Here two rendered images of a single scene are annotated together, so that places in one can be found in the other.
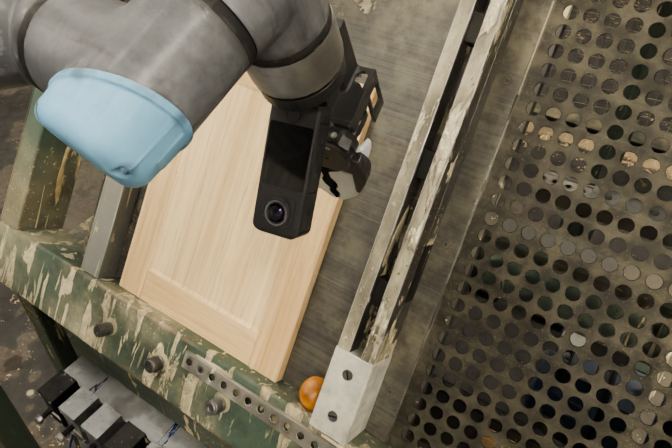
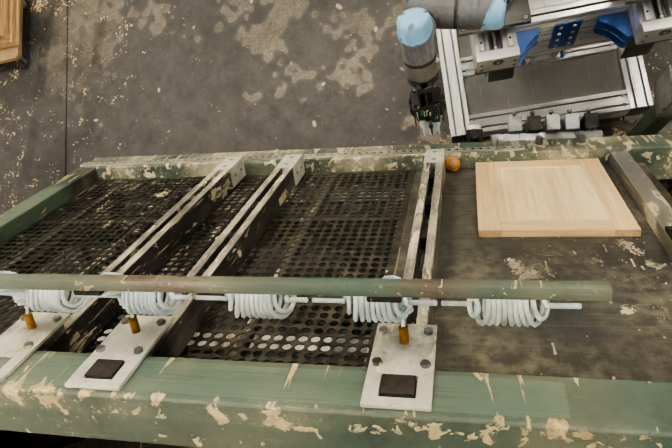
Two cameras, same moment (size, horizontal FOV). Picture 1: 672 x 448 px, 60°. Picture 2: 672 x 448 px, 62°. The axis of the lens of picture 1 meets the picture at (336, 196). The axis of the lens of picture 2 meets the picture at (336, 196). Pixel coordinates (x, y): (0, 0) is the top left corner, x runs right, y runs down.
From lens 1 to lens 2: 140 cm
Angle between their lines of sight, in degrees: 68
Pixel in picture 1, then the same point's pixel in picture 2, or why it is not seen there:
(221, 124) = (577, 207)
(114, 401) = (560, 135)
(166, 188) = (596, 184)
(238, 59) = not seen: hidden behind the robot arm
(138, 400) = not seen: hidden behind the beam
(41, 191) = not seen: outside the picture
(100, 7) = (436, 3)
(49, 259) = (653, 145)
